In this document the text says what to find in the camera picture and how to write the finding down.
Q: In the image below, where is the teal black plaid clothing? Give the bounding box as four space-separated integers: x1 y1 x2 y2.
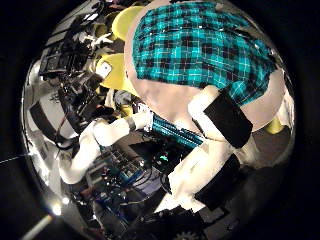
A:
131 1 278 107

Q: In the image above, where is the black equipment rig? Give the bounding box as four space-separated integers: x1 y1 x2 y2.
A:
38 31 116 134

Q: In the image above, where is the electronics clutter with cables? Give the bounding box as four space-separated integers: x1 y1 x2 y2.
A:
84 148 164 209

